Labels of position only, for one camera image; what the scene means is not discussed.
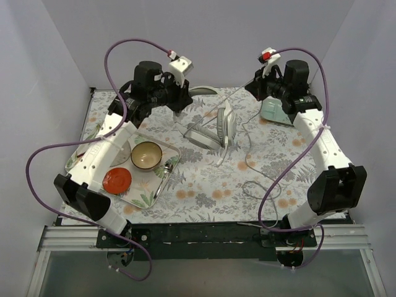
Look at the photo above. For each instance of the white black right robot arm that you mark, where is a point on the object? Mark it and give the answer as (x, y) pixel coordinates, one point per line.
(339, 183)

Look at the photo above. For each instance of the white grey headphones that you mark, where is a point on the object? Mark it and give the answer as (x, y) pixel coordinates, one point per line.
(198, 134)

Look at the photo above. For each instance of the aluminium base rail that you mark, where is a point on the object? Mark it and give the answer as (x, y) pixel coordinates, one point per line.
(205, 259)

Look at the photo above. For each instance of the mint green divided tray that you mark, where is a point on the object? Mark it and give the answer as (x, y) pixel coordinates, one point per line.
(271, 110)

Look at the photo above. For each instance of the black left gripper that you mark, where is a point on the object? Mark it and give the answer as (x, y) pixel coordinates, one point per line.
(183, 97)

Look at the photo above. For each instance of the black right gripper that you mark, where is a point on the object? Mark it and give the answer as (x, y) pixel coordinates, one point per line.
(255, 87)

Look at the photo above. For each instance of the floral serving tray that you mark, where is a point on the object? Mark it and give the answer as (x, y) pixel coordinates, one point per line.
(144, 183)

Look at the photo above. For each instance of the metal spoon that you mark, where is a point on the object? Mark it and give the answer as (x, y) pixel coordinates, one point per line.
(168, 168)

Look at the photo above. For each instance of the beige dark-rimmed bowl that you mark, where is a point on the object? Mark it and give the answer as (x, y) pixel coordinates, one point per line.
(146, 156)

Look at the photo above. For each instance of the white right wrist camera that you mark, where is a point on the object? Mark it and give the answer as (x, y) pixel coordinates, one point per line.
(268, 58)

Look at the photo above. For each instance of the grey speckled plate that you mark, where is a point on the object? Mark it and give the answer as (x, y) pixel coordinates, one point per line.
(123, 155)

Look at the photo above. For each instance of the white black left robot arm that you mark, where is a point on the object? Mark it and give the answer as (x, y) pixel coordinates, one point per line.
(150, 88)

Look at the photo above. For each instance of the red small saucer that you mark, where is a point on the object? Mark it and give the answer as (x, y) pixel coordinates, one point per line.
(117, 181)

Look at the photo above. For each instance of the floral tablecloth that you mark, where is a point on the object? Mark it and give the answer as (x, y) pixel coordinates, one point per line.
(256, 178)

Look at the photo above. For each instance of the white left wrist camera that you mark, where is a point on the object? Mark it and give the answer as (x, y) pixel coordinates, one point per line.
(180, 68)

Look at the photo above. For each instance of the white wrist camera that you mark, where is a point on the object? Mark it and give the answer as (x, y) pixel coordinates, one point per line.
(268, 58)
(180, 68)

